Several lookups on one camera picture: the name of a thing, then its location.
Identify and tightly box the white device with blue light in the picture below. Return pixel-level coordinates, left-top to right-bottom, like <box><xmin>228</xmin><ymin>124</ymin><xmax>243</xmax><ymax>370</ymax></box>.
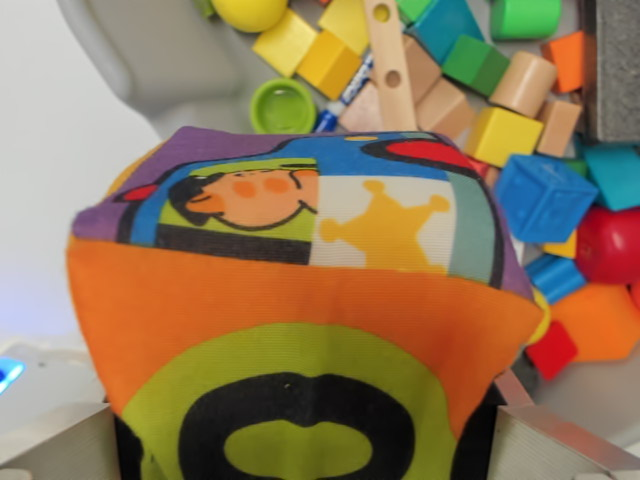
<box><xmin>0</xmin><ymin>337</ymin><xmax>109</xmax><ymax>407</ymax></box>

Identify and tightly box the small natural wood block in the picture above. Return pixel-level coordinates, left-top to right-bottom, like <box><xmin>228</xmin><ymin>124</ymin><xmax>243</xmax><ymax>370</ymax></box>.
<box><xmin>536</xmin><ymin>99</ymin><xmax>584</xmax><ymax>158</ymax></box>

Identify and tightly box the natural wood cylinder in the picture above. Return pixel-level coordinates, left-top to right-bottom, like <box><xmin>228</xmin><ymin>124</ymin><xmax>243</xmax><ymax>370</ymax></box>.
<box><xmin>489</xmin><ymin>49</ymin><xmax>559</xmax><ymax>119</ymax></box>

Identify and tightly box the light green wooden block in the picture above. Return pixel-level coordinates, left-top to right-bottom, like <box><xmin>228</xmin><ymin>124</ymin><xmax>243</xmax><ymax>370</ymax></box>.
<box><xmin>394</xmin><ymin>0</ymin><xmax>434</xmax><ymax>24</ymax></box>

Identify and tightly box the red toy apple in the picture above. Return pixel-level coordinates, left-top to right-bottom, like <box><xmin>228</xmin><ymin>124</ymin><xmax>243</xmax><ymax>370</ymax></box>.
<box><xmin>576</xmin><ymin>206</ymin><xmax>640</xmax><ymax>287</ymax></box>

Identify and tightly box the lime green plastic cup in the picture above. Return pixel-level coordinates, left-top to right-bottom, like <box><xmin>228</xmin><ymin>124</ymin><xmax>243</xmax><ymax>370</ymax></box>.
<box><xmin>249</xmin><ymin>77</ymin><xmax>319</xmax><ymax>136</ymax></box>

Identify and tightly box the orange soft hexagon toy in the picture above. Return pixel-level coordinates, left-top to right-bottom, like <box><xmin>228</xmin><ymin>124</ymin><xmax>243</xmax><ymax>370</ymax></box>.
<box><xmin>549</xmin><ymin>281</ymin><xmax>640</xmax><ymax>363</ymax></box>

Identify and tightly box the grey plastic bin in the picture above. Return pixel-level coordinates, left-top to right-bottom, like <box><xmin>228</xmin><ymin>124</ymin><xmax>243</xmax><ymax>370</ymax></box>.
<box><xmin>56</xmin><ymin>0</ymin><xmax>640</xmax><ymax>451</ymax></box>

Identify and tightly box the small red wooden cube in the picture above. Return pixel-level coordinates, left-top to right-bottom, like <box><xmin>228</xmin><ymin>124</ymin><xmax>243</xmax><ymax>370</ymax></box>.
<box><xmin>524</xmin><ymin>319</ymin><xmax>580</xmax><ymax>382</ymax></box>

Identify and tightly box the green wooden cylinder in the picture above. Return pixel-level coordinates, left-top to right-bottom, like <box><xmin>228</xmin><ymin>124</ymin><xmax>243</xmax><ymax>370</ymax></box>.
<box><xmin>489</xmin><ymin>0</ymin><xmax>564</xmax><ymax>42</ymax></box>

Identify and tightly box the green wooden cube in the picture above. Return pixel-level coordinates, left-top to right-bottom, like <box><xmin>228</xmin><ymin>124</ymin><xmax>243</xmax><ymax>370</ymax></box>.
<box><xmin>440</xmin><ymin>33</ymin><xmax>512</xmax><ymax>99</ymax></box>

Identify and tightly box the small yellow wooden block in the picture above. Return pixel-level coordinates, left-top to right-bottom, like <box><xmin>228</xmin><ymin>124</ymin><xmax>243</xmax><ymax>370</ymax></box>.
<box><xmin>541</xmin><ymin>229</ymin><xmax>579</xmax><ymax>260</ymax></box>

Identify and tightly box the pale yellow wooden block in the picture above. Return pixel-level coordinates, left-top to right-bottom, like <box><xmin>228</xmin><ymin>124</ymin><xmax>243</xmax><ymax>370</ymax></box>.
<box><xmin>250</xmin><ymin>9</ymin><xmax>322</xmax><ymax>79</ymax></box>

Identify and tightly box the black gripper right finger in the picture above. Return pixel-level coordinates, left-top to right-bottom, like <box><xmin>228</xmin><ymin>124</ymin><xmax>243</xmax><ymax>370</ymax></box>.
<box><xmin>461</xmin><ymin>369</ymin><xmax>640</xmax><ymax>480</ymax></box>

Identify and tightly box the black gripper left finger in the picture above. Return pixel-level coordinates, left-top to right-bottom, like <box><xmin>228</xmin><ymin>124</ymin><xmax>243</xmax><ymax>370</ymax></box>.
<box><xmin>0</xmin><ymin>399</ymin><xmax>147</xmax><ymax>480</ymax></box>

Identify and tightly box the wooden bar with holes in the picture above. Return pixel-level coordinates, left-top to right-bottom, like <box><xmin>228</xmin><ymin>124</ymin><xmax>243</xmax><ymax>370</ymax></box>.
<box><xmin>361</xmin><ymin>0</ymin><xmax>419</xmax><ymax>132</ymax></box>

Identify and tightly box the blue embossed rubber cube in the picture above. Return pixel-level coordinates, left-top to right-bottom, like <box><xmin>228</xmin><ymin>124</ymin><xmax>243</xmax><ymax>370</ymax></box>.
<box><xmin>494</xmin><ymin>153</ymin><xmax>600</xmax><ymax>245</ymax></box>

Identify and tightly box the colourful soft fabric cube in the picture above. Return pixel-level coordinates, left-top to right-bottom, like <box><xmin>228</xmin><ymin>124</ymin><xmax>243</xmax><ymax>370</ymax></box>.
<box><xmin>64</xmin><ymin>124</ymin><xmax>552</xmax><ymax>480</ymax></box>

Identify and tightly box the grey felt Expo eraser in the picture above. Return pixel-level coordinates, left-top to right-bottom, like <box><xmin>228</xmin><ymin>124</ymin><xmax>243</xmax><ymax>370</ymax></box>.
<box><xmin>581</xmin><ymin>0</ymin><xmax>640</xmax><ymax>147</ymax></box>

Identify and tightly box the orange wooden triangle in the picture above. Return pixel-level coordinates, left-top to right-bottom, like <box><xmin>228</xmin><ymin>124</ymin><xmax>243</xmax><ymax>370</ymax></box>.
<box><xmin>541</xmin><ymin>30</ymin><xmax>587</xmax><ymax>95</ymax></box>

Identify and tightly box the blue ridged cylinder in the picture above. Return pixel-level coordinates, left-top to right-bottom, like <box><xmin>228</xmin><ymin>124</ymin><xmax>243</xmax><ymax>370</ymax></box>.
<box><xmin>524</xmin><ymin>253</ymin><xmax>589</xmax><ymax>306</ymax></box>

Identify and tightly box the blue Expo marker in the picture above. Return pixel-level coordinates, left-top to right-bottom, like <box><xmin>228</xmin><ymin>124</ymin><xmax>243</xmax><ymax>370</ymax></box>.
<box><xmin>314</xmin><ymin>49</ymin><xmax>377</xmax><ymax>134</ymax></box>

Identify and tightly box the teal wooden block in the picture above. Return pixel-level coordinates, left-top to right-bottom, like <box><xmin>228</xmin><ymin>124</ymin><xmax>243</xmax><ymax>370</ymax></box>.
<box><xmin>581</xmin><ymin>144</ymin><xmax>640</xmax><ymax>212</ymax></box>
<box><xmin>404</xmin><ymin>0</ymin><xmax>487</xmax><ymax>67</ymax></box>

